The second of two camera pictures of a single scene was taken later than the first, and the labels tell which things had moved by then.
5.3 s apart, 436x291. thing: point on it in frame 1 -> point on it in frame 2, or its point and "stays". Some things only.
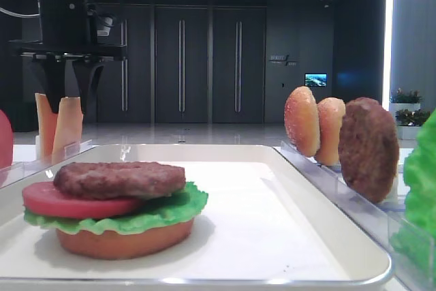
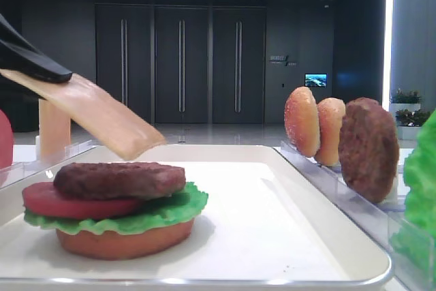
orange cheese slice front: x=68 y=129 -> x=94 y=109
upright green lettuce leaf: x=414 y=238 stays
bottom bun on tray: x=98 y=244 stays
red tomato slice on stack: x=45 y=199 stays
